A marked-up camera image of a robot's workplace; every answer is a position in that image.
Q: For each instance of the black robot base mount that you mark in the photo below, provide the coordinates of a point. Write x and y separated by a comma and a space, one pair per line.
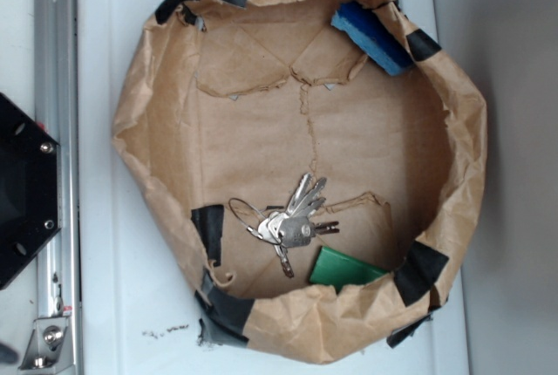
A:
29, 190

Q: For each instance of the silver key bunch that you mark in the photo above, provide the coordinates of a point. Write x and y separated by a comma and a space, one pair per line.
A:
290, 227

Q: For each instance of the brown paper bag bin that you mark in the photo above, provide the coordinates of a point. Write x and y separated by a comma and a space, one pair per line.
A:
241, 98

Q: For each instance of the aluminium rail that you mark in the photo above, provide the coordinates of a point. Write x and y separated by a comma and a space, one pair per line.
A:
56, 107

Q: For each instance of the green rectangular block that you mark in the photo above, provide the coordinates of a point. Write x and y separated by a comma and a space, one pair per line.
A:
334, 268

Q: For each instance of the metal corner bracket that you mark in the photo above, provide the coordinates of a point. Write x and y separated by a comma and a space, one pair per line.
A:
49, 350

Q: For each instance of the blue sponge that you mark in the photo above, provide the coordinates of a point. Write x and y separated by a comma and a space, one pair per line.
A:
365, 29

